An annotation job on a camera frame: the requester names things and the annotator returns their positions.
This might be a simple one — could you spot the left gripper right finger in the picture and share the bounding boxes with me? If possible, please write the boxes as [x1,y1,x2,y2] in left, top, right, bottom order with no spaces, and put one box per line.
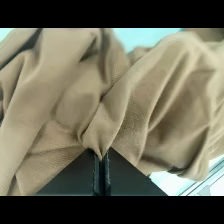
[101,147,168,197]

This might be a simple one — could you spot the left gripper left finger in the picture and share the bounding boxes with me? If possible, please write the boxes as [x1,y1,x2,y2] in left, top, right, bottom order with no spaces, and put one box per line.
[35,148,101,197]

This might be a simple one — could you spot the tan shirt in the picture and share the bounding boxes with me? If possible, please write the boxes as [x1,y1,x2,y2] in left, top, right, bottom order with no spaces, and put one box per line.
[0,27,224,197]

